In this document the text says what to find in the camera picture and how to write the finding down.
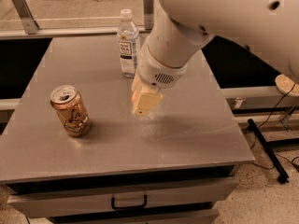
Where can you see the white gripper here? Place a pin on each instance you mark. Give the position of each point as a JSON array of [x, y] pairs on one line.
[[155, 73]]

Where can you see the orange fruit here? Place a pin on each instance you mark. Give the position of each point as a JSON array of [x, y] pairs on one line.
[[134, 97]]

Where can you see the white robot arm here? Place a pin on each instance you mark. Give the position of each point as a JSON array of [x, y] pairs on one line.
[[268, 28]]

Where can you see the orange soda can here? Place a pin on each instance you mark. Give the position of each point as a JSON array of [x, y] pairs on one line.
[[68, 104]]

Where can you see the clear plastic tea bottle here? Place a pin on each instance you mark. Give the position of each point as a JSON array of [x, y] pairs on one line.
[[129, 43]]

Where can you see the grey cabinet with drawers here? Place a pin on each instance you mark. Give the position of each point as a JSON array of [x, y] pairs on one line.
[[183, 155]]

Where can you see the black floor stand bar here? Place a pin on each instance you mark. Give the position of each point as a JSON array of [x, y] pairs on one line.
[[282, 174]]

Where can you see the middle metal railing bracket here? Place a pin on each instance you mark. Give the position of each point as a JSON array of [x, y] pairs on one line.
[[148, 8]]

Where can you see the metal railing bracket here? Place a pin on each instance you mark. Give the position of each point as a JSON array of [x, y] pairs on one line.
[[148, 8], [27, 20]]

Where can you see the black drawer handle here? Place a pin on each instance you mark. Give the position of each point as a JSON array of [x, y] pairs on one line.
[[129, 204]]

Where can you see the left metal railing bracket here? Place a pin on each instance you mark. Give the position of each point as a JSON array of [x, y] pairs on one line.
[[27, 20]]

